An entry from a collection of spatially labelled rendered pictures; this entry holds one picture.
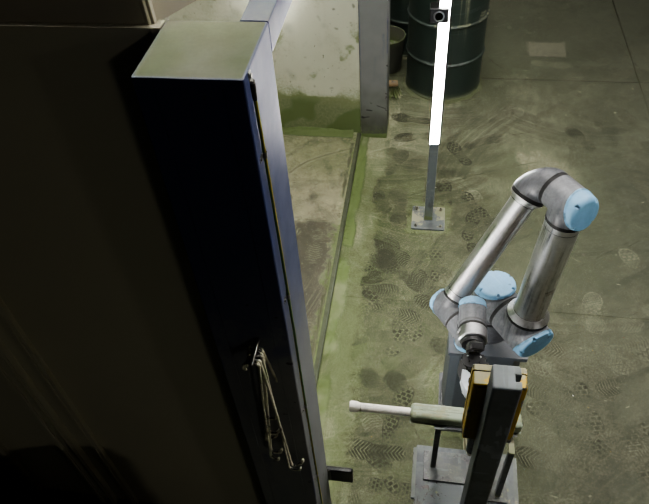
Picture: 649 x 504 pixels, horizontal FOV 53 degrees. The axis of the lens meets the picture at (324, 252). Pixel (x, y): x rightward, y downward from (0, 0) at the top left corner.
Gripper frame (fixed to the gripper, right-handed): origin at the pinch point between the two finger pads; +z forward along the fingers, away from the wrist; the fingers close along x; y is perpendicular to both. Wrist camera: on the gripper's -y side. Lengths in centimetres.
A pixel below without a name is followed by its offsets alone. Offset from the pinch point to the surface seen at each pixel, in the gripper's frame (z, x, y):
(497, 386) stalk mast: 31, 2, -55
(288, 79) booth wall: -265, 112, 64
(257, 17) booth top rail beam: 4, 49, -119
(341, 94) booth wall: -265, 77, 74
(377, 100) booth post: -265, 53, 78
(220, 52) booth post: 16, 52, -119
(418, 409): 10.0, 16.2, -5.1
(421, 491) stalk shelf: 18.6, 13.1, 30.3
